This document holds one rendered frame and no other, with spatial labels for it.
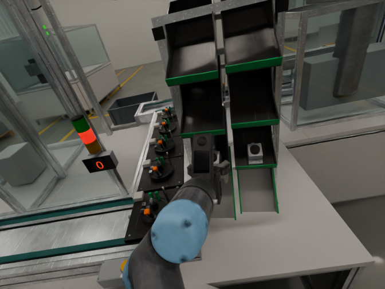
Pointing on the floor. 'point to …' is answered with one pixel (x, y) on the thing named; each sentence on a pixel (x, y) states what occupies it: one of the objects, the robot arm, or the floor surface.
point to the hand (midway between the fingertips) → (212, 161)
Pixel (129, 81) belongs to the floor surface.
